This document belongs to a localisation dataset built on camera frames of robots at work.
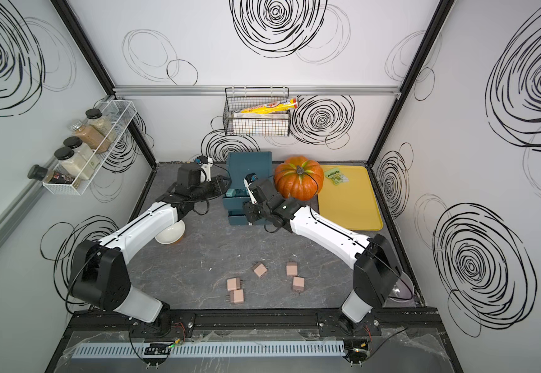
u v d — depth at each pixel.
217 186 0.75
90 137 0.72
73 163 0.65
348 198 1.06
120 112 0.94
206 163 0.77
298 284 0.81
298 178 0.99
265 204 0.60
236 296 0.77
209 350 0.96
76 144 0.66
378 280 0.43
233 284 0.80
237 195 0.89
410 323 0.77
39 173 0.60
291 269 0.85
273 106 0.87
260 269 0.84
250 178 0.70
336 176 1.15
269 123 0.87
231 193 0.89
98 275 0.43
